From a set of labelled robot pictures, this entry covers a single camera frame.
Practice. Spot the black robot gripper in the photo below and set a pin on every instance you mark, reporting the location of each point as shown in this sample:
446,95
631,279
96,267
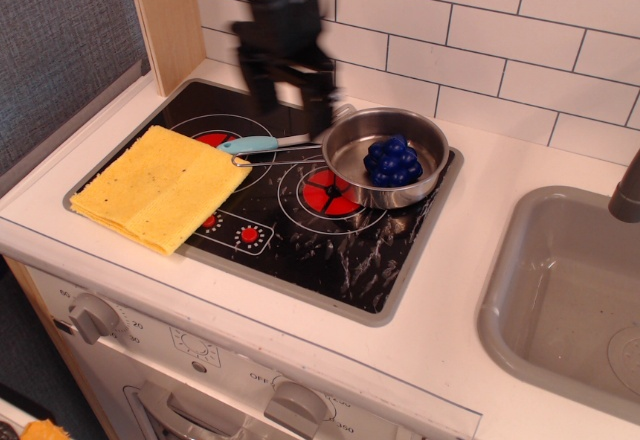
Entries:
280,43

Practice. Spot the blue toy grapes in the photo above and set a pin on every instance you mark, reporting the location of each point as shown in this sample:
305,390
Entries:
392,163

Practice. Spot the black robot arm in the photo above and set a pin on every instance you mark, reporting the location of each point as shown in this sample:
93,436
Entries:
281,44

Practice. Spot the black toy stove top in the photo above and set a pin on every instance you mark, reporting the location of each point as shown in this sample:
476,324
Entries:
292,225

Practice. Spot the stainless steel pan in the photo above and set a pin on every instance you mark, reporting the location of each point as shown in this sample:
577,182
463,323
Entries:
346,143

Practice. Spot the yellow folded cloth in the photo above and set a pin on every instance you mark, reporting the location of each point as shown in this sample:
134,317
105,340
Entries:
161,189

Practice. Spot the grey left oven knob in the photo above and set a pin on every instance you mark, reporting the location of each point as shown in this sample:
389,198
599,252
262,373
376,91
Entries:
93,317

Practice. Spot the grey oven knob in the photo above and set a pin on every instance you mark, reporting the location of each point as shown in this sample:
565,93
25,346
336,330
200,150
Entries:
297,408
93,317

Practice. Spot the white toy oven front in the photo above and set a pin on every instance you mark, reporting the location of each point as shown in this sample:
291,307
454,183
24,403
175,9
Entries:
152,380

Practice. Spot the grey right oven knob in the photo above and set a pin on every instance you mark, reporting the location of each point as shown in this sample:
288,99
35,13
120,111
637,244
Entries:
297,408

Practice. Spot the grey plastic sink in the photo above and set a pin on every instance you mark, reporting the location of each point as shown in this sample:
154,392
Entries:
561,310

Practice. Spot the grey faucet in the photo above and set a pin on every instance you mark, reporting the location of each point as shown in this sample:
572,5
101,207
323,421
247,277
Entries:
624,203

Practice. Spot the orange object bottom left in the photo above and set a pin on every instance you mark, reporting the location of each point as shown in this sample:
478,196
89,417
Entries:
44,430

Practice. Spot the grey spatula blue handle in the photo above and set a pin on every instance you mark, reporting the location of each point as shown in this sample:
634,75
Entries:
255,144

